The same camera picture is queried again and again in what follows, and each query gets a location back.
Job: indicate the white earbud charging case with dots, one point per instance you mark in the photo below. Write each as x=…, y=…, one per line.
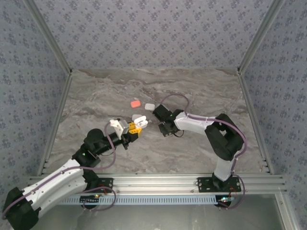
x=141, y=121
x=149, y=106

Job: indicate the pink earbud charging case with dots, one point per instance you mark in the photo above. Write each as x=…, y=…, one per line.
x=135, y=104

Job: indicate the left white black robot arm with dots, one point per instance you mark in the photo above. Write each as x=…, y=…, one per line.
x=52, y=184

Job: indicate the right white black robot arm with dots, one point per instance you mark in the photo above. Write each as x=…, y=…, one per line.
x=192, y=122

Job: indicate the small circuit board with LED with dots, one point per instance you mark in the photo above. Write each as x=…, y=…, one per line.
x=225, y=199
x=90, y=198

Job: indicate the aluminium side rail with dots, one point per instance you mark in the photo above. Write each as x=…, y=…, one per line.
x=56, y=119
x=251, y=107

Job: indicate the wide aluminium base rail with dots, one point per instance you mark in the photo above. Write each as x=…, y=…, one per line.
x=156, y=183

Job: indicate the aluminium diagonal frame post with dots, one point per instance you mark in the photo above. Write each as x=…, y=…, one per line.
x=261, y=36
x=48, y=36

